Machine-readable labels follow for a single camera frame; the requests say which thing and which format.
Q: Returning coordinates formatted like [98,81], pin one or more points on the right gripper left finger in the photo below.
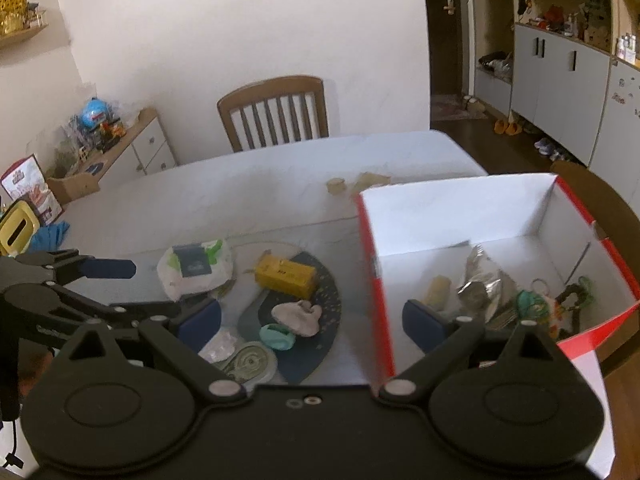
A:
[174,344]

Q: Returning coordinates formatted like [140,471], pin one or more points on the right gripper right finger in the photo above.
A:
[447,346]

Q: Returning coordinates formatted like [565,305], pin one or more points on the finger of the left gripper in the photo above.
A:
[107,267]
[95,304]

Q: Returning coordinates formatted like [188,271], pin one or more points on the clear plastic bag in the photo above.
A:
[220,348]

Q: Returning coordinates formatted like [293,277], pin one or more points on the silver foil bag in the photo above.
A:
[485,288]

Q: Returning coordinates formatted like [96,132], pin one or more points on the yellow sponge block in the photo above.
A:
[437,293]

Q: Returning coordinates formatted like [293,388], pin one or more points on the green colourful packet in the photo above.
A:
[546,312]

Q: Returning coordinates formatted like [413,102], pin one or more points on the white gear case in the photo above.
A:
[251,364]

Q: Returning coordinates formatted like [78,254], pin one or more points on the white tissue pack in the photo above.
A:
[192,269]

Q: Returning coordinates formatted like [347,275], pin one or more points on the teal small pouch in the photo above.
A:
[277,337]

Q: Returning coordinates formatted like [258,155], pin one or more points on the yellow cardboard box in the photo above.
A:
[286,276]

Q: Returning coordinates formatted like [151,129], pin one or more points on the blue cloth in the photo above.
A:
[48,238]

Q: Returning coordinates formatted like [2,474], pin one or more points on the yellow tissue box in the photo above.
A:
[18,226]

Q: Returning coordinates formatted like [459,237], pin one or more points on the red white cardboard box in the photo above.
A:
[530,407]

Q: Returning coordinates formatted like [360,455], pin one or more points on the round blue placemat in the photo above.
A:
[297,364]

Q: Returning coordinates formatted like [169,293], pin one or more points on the white drawer side cabinet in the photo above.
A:
[142,151]

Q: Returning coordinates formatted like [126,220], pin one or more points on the tan wooden block pair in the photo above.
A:
[369,180]

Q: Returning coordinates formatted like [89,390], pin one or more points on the wooden chair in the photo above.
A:
[275,111]

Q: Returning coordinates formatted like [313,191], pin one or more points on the white cabinet wall unit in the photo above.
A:
[568,70]

